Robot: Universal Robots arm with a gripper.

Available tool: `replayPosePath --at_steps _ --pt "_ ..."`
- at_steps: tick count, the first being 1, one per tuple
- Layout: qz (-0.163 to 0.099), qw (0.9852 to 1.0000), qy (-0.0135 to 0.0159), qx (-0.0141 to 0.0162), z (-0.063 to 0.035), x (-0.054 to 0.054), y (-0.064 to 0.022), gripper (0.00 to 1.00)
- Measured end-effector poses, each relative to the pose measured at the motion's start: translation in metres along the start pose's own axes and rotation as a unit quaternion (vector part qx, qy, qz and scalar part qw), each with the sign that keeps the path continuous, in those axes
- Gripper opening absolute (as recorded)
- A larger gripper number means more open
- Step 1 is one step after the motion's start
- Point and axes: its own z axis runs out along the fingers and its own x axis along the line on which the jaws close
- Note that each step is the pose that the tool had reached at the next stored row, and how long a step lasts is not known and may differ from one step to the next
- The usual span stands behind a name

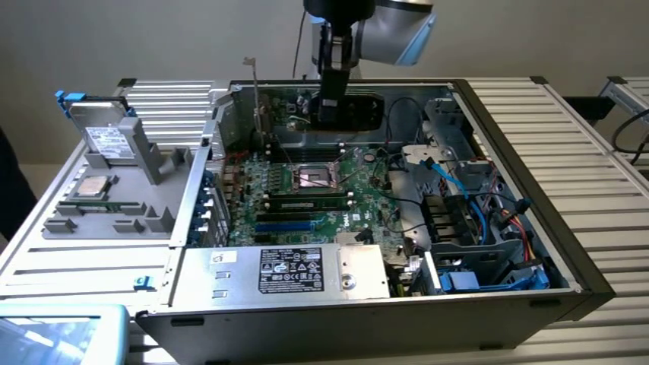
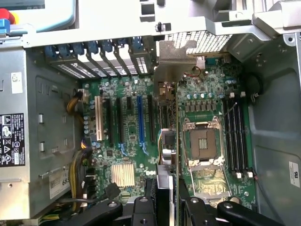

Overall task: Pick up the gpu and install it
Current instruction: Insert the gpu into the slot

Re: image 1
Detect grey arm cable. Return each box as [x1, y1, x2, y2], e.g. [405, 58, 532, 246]
[290, 10, 309, 79]

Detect silver drive cage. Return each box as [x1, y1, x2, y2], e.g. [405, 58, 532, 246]
[398, 143, 457, 170]

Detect black open PC case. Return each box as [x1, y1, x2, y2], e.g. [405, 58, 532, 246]
[135, 78, 617, 365]

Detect thick black cable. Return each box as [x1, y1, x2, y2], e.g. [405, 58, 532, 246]
[612, 107, 649, 165]

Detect blue disk caddy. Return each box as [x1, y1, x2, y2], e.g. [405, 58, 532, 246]
[437, 265, 553, 294]

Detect green RAM stick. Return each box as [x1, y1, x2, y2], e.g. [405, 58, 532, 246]
[57, 201, 141, 214]

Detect CPU socket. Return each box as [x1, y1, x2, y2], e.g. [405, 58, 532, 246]
[293, 162, 340, 192]

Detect grey parts rack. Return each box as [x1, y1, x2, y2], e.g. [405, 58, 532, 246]
[41, 116, 197, 240]

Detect silver CPU chip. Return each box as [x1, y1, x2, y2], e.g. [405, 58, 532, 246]
[69, 175, 112, 201]

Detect red yellow power wires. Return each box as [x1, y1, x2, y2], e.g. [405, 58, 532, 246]
[497, 208, 540, 268]

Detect black looped wire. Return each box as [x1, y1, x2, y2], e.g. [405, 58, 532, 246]
[384, 96, 433, 146]

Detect grey disk bay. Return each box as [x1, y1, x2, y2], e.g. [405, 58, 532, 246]
[424, 159, 538, 290]

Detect black expansion slot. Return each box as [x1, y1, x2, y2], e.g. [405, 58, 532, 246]
[255, 211, 332, 224]

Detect blue disk carrier frame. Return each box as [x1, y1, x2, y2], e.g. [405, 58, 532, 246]
[52, 90, 137, 119]

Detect silver power supply unit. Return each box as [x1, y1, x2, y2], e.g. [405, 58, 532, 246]
[168, 244, 392, 307]

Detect green GPU with metal bracket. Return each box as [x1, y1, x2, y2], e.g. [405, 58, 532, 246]
[241, 56, 385, 148]

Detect green Dell motherboard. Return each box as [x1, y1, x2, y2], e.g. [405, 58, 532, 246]
[223, 146, 422, 267]

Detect silver hinged case panel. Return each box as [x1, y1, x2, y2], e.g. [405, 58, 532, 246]
[0, 78, 240, 309]

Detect blue expansion slot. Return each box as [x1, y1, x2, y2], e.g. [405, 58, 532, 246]
[255, 222, 332, 234]

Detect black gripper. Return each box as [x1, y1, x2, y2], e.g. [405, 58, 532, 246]
[316, 17, 358, 125]

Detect metal slat side table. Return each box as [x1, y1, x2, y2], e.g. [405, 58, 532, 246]
[598, 75, 649, 126]

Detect silver hard disk with label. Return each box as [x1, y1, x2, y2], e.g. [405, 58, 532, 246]
[69, 100, 139, 160]

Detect black RAM stick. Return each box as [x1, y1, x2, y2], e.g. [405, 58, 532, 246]
[267, 195, 352, 213]

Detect light blue SATA wire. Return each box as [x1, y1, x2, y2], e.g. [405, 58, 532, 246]
[418, 157, 469, 199]

